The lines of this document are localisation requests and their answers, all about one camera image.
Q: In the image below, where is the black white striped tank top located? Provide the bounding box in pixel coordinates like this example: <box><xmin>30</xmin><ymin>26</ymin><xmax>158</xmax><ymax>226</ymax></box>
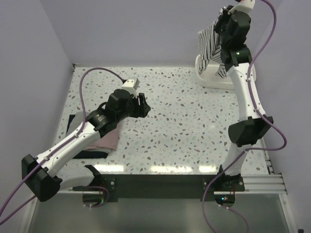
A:
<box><xmin>197</xmin><ymin>19</ymin><xmax>226</xmax><ymax>78</ymax></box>

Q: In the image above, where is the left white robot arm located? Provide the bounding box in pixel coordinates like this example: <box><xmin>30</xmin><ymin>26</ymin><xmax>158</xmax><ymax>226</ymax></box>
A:
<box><xmin>21</xmin><ymin>89</ymin><xmax>151</xmax><ymax>202</ymax></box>

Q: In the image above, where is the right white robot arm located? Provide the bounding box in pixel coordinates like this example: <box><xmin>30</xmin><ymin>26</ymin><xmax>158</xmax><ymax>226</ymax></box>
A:
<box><xmin>211</xmin><ymin>5</ymin><xmax>274</xmax><ymax>191</ymax></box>

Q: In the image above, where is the grey folded tank top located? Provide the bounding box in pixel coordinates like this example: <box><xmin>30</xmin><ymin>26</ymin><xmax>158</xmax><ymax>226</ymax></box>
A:
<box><xmin>66</xmin><ymin>112</ymin><xmax>86</xmax><ymax>145</ymax></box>

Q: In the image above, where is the navy folded tank top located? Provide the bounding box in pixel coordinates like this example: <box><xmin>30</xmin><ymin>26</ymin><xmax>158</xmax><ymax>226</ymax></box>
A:
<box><xmin>66</xmin><ymin>114</ymin><xmax>108</xmax><ymax>159</ymax></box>

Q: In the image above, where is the white plastic basket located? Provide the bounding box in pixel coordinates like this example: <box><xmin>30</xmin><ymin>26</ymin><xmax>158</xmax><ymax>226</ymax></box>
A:
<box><xmin>195</xmin><ymin>55</ymin><xmax>235</xmax><ymax>90</ymax></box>

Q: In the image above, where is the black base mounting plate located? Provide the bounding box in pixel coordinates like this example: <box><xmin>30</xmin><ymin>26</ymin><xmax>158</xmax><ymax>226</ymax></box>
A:
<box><xmin>73</xmin><ymin>165</ymin><xmax>245</xmax><ymax>202</ymax></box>

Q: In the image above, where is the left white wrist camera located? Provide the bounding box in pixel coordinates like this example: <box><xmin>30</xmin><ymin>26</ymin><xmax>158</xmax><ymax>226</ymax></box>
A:
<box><xmin>121</xmin><ymin>78</ymin><xmax>139</xmax><ymax>98</ymax></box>

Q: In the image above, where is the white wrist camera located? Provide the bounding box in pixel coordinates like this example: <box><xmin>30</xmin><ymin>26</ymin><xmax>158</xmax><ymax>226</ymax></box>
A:
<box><xmin>228</xmin><ymin>0</ymin><xmax>256</xmax><ymax>14</ymax></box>
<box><xmin>121</xmin><ymin>78</ymin><xmax>139</xmax><ymax>98</ymax></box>

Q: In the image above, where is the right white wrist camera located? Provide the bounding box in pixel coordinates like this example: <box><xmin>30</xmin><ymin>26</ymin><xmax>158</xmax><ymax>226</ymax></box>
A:
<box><xmin>228</xmin><ymin>0</ymin><xmax>256</xmax><ymax>14</ymax></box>

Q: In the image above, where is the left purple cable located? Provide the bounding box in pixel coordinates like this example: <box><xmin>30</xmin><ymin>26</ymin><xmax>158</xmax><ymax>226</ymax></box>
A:
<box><xmin>0</xmin><ymin>67</ymin><xmax>127</xmax><ymax>212</ymax></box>

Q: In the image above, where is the purple cable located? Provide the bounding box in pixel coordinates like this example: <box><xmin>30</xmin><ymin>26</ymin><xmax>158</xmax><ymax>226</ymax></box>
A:
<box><xmin>0</xmin><ymin>67</ymin><xmax>127</xmax><ymax>212</ymax></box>
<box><xmin>202</xmin><ymin>0</ymin><xmax>288</xmax><ymax>233</ymax></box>

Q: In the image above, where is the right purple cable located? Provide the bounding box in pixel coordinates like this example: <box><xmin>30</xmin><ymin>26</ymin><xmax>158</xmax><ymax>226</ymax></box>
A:
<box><xmin>202</xmin><ymin>0</ymin><xmax>288</xmax><ymax>233</ymax></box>

